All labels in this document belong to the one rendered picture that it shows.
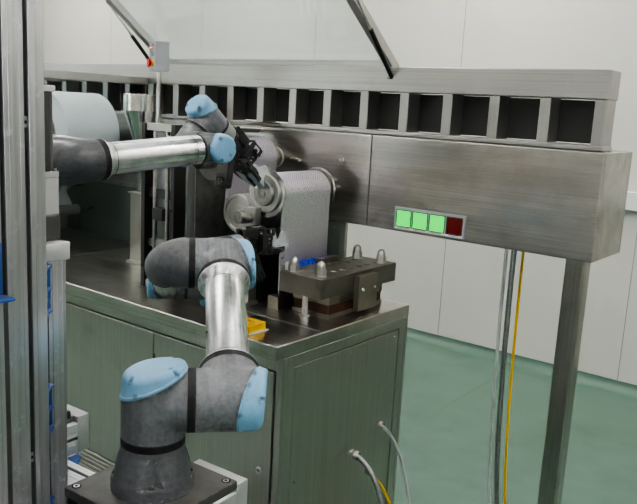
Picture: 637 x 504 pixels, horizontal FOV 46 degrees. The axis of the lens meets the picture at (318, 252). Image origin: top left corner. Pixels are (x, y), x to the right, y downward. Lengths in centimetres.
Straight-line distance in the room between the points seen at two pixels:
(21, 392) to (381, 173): 144
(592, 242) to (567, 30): 267
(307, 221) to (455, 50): 278
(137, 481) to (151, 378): 19
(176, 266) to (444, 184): 97
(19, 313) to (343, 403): 121
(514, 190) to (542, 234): 15
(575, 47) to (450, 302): 175
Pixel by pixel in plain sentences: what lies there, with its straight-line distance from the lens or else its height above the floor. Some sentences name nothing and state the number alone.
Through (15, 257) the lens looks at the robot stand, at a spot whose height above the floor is 125.
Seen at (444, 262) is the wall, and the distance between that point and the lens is 505.
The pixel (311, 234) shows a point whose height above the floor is 112.
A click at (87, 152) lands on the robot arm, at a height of 139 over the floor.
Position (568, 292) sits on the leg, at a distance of 239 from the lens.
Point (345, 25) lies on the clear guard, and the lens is 243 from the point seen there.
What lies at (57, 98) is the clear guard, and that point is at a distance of 300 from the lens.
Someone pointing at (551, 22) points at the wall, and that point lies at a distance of 475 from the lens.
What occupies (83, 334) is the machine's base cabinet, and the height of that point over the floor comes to 72.
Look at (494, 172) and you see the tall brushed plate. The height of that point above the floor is 136.
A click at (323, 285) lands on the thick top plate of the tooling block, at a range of 218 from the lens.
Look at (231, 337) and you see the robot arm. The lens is 148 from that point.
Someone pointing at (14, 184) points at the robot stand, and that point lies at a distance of 131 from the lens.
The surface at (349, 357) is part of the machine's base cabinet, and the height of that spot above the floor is 79.
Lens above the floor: 152
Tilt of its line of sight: 11 degrees down
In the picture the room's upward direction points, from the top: 3 degrees clockwise
